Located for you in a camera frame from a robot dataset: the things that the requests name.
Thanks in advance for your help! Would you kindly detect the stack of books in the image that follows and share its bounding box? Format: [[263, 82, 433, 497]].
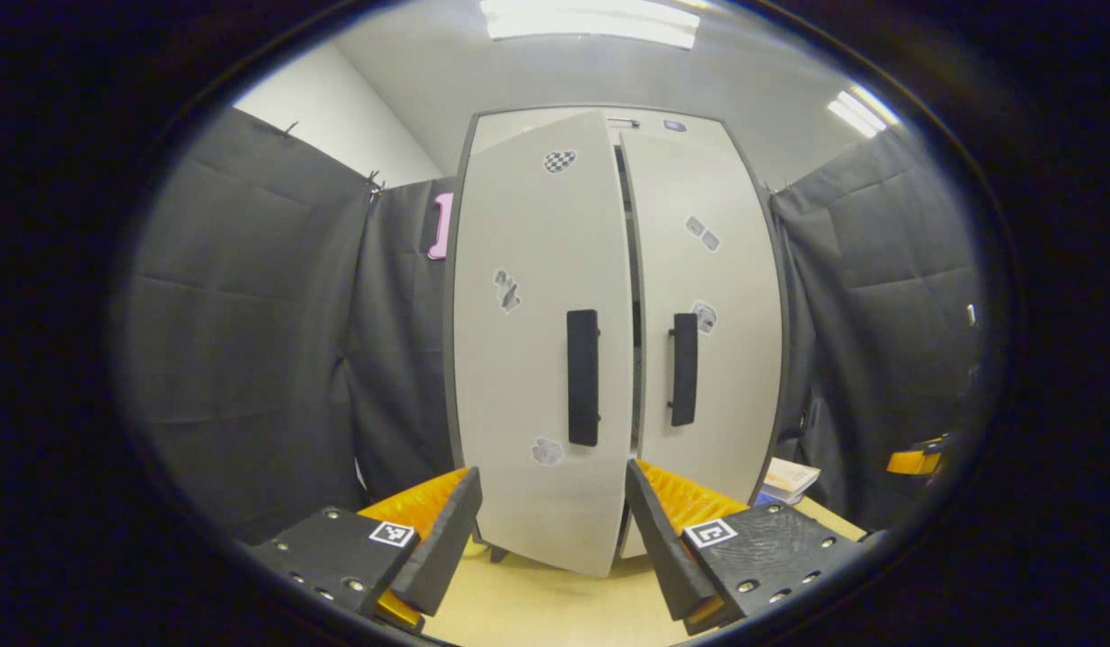
[[754, 456, 822, 506]]

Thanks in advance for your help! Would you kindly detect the long ceiling light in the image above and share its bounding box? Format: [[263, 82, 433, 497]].
[[480, 0, 701, 50], [827, 85, 901, 138]]

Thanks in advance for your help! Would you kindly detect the white shoe cabinet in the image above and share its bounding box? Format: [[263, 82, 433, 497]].
[[447, 105, 789, 563]]

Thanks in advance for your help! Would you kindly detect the white cabinet door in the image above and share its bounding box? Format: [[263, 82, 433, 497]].
[[453, 111, 635, 578], [619, 133, 785, 560]]

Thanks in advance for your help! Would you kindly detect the black backdrop cloth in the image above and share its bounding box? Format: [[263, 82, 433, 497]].
[[768, 126, 985, 531], [112, 108, 457, 545]]

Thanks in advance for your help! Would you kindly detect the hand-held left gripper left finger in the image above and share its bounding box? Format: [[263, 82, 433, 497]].
[[249, 465, 484, 634]]

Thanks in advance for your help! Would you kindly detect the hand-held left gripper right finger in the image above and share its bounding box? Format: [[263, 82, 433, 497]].
[[625, 458, 866, 634]]

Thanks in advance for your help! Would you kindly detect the white cabinet drawer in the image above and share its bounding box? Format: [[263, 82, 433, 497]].
[[474, 107, 728, 158]]

